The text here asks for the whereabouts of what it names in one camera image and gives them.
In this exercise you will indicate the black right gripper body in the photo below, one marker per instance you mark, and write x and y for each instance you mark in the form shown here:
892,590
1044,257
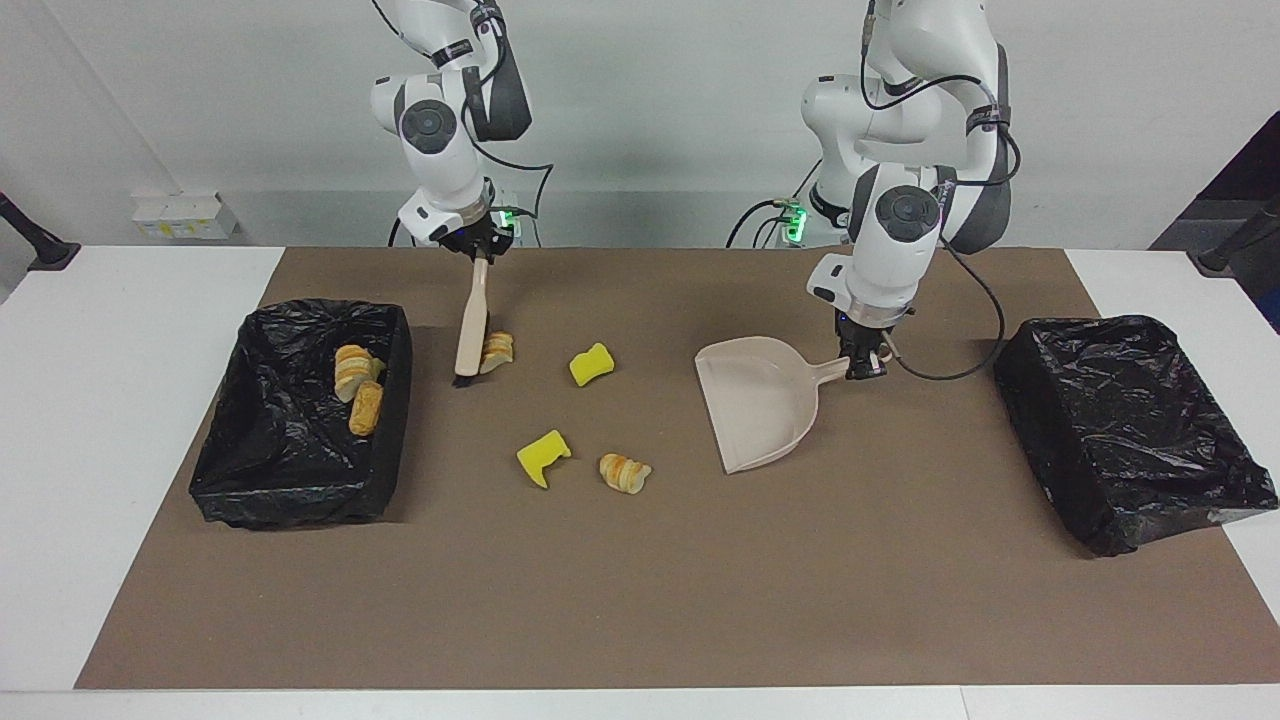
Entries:
470,240

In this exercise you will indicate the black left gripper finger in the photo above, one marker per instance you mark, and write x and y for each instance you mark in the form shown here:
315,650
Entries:
881,358
858,365

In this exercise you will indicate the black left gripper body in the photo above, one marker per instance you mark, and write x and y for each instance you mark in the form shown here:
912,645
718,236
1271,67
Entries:
865,325

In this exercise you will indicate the beige hand brush black bristles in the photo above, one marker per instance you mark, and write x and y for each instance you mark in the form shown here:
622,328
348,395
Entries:
472,330

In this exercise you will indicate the pale cracker piece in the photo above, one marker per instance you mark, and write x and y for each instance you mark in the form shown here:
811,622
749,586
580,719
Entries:
498,353

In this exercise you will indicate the beige plastic dustpan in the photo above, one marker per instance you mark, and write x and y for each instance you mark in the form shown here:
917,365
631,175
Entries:
760,400

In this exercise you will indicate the pale torn bread piece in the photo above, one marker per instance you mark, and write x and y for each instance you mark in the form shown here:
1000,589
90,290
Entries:
352,370

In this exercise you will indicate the brown oval bread roll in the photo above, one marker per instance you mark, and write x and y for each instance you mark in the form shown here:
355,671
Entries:
365,410

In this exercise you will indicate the striped croissant piece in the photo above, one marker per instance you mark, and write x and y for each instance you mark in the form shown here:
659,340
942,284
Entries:
625,473

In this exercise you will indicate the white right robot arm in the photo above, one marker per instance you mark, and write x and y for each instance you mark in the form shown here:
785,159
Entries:
440,150

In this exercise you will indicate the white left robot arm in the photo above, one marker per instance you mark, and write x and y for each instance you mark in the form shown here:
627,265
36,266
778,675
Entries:
900,250

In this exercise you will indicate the bin lined with black bag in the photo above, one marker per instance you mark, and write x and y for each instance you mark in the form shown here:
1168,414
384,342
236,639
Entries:
280,450
1130,430

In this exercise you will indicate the large brown table mat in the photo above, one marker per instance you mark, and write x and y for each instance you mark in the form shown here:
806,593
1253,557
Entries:
640,620

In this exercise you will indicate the white wall power strip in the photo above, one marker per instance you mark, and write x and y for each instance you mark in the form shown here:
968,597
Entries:
185,218

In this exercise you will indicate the black camera stand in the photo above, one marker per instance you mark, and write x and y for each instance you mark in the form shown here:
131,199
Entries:
1225,255
40,250

